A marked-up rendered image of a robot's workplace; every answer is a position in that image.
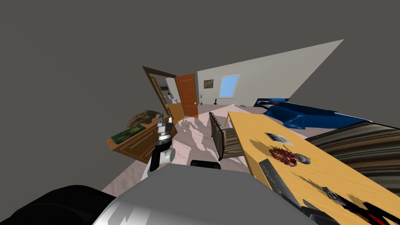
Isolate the dark striped sofa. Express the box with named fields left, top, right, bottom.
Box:
left=305, top=121, right=400, bottom=197

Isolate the red dried flower bunch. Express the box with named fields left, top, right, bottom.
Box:
left=268, top=146, right=298, bottom=168

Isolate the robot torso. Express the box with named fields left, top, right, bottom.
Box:
left=92, top=160, right=317, bottom=225

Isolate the black keyboard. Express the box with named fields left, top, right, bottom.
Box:
left=257, top=158, right=302, bottom=208

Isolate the yellow wooden desk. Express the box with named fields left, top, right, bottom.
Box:
left=227, top=111, right=400, bottom=225

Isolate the orange door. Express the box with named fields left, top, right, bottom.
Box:
left=175, top=73, right=199, bottom=119

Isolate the blue window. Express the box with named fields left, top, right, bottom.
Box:
left=218, top=74, right=241, bottom=99

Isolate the grey round object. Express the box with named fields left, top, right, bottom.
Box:
left=293, top=153, right=312, bottom=165

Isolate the wooden dresser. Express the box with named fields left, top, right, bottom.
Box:
left=105, top=109, right=179, bottom=164

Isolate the blue bed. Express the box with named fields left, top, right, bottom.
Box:
left=253, top=97, right=373, bottom=130

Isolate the striped brown chair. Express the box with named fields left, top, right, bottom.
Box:
left=208, top=111, right=248, bottom=162

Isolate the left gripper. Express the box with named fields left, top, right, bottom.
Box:
left=157, top=114, right=173, bottom=135

